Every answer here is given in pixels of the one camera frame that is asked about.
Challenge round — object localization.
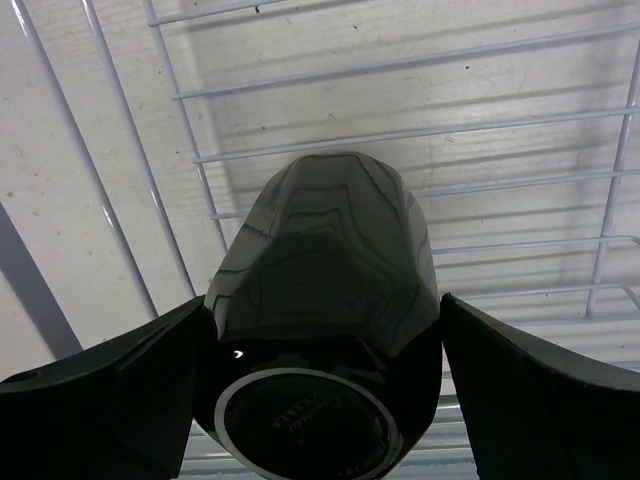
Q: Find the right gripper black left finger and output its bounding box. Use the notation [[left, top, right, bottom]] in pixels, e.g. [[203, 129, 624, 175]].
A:
[[1, 297, 209, 479]]

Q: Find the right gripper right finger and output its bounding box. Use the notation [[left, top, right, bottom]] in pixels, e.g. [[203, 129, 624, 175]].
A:
[[441, 294, 639, 479]]

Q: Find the black ceramic mug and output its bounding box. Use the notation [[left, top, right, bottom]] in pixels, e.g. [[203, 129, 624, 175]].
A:
[[193, 152, 443, 479]]

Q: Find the clear plastic dish rack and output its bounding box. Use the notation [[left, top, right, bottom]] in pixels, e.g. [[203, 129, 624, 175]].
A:
[[1, 1, 639, 479]]

